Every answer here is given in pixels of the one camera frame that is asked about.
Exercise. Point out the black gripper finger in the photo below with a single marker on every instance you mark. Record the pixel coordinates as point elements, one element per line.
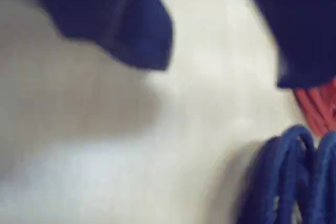
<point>304,24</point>
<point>113,14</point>

